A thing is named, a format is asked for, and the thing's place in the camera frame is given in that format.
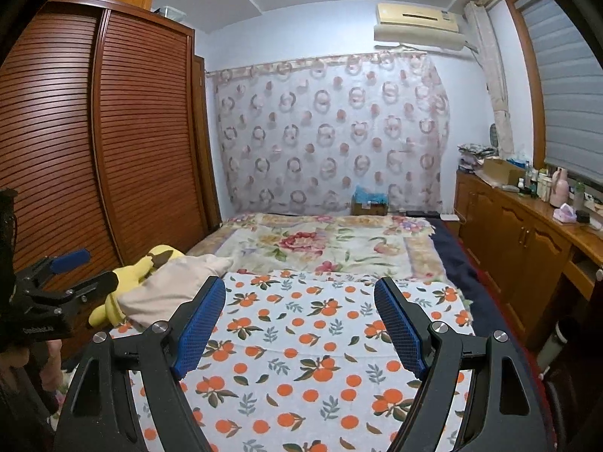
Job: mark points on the brown louvered wardrobe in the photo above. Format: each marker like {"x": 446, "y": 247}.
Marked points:
{"x": 104, "y": 136}

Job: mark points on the person's left hand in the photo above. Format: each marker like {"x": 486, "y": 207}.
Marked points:
{"x": 50, "y": 372}

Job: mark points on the floral lace curtain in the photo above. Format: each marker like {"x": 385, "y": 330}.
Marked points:
{"x": 303, "y": 136}

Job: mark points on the beige cloth garment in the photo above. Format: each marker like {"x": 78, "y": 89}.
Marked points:
{"x": 175, "y": 283}

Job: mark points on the floral blanket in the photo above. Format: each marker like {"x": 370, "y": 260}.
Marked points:
{"x": 393, "y": 245}

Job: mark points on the blue item brown box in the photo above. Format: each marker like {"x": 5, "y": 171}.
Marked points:
{"x": 365, "y": 202}

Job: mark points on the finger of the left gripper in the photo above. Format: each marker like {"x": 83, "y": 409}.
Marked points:
{"x": 93, "y": 289}
{"x": 68, "y": 262}

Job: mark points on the wooden sideboard cabinet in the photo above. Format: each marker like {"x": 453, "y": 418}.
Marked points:
{"x": 538, "y": 269}

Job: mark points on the beige wall air conditioner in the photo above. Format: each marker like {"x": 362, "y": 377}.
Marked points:
{"x": 417, "y": 25}

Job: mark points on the pink tissue pack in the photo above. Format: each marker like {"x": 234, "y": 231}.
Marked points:
{"x": 565, "y": 214}

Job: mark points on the orange print bed sheet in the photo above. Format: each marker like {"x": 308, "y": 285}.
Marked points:
{"x": 300, "y": 362}

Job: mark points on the yellow Pikachu plush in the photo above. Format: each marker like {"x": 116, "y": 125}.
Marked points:
{"x": 130, "y": 277}

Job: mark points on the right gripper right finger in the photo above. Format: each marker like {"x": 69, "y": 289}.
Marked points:
{"x": 407, "y": 326}

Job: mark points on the pink bottle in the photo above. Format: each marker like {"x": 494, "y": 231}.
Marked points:
{"x": 559, "y": 188}

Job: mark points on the cardboard box on cabinet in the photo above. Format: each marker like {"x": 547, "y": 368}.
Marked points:
{"x": 498, "y": 172}

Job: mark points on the dark blue bedspread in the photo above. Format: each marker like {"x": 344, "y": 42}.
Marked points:
{"x": 486, "y": 316}

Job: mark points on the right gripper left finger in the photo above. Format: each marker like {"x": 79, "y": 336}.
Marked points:
{"x": 192, "y": 326}

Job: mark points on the side lace curtain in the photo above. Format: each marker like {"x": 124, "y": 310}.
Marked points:
{"x": 489, "y": 56}

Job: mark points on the grey window blind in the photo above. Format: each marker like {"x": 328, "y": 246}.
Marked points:
{"x": 571, "y": 82}

